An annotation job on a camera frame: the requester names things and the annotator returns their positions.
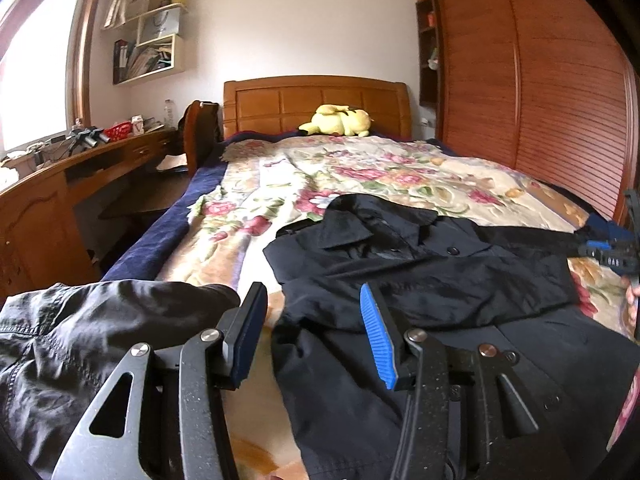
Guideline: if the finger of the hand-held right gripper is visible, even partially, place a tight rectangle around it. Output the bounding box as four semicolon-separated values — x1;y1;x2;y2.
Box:
575;240;640;275

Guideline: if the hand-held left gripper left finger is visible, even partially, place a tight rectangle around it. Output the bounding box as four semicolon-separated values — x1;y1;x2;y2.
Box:
50;282;271;480

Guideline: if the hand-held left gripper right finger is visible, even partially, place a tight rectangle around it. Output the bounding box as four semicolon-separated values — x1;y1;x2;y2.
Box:
359;282;608;480

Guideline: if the black button coat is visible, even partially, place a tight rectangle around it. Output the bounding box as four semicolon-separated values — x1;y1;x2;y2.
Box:
262;192;640;480

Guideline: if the floral blanket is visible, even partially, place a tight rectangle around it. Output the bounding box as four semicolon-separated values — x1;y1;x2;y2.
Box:
155;137;640;480

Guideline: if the wooden louvered wardrobe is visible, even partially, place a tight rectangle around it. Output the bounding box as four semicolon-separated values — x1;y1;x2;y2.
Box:
412;0;640;231

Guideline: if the black crumpled jacket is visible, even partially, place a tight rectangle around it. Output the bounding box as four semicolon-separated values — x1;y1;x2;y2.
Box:
0;280;242;480

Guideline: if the wooden chair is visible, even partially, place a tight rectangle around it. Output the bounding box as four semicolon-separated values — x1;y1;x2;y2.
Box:
97;100;223;221

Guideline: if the yellow plush toy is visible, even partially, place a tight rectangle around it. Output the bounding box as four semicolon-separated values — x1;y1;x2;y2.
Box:
299;103;375;138

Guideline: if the wooden desk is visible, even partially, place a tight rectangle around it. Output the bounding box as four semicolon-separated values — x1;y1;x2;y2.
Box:
0;127;187;301

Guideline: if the wooden bed headboard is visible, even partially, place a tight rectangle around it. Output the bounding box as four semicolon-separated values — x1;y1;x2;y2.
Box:
222;76;413;142

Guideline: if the black device on desk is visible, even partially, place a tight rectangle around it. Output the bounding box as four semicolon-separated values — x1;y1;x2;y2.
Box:
67;127;112;155

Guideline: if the white paper bag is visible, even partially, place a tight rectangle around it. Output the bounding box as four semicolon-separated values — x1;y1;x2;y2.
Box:
137;9;182;47

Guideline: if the wooden framed window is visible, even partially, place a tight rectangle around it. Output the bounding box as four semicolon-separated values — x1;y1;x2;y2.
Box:
0;0;112;155

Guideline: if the cream wall shelf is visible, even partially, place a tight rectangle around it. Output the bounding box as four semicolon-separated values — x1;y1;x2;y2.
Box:
102;2;190;86

